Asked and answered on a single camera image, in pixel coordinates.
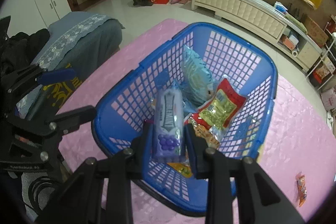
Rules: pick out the purple grape candy pack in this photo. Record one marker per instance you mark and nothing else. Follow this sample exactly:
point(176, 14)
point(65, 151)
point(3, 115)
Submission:
point(168, 143)

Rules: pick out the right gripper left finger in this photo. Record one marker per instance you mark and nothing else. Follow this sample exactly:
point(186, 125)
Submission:
point(141, 147)

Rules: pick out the blue tissue box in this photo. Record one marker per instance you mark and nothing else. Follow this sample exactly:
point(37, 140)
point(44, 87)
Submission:
point(280, 7)

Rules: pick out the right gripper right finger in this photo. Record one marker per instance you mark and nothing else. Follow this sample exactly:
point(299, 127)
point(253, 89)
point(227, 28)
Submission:
point(201, 162)

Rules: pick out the cream TV cabinet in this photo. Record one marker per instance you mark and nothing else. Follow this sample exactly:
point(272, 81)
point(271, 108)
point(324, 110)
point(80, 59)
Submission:
point(265, 21)

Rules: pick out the clear cracker packet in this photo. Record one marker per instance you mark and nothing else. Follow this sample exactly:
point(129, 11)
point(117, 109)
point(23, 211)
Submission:
point(198, 85)

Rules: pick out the grey blue covered sofa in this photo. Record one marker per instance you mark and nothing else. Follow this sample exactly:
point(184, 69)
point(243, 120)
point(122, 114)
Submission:
point(81, 41)

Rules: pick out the brown cardboard box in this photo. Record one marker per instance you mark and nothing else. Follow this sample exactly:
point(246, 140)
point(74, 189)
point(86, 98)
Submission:
point(315, 32)

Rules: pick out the red white snack pouch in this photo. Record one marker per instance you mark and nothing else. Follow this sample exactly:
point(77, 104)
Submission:
point(202, 129)

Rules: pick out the green folded cloth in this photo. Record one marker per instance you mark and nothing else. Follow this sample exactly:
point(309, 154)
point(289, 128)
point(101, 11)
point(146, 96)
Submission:
point(300, 25)

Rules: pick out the orange snack bar wrapper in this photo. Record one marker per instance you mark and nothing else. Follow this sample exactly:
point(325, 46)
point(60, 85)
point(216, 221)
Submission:
point(301, 187)

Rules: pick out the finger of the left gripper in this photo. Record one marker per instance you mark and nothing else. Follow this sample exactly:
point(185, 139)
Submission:
point(71, 121)
point(56, 76)

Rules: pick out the red green bean pouch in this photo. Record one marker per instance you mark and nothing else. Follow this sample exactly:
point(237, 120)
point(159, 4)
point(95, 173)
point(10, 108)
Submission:
point(219, 111)

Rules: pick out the pink shopping bag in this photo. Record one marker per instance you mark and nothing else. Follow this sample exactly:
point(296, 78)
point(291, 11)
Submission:
point(328, 98)

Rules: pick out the white metal shelf rack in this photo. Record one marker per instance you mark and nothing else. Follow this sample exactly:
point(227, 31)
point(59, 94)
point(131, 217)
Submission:
point(322, 74)

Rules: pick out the orange yellow snack pouch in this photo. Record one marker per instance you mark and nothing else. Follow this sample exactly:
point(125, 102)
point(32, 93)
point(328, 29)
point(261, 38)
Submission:
point(182, 168)

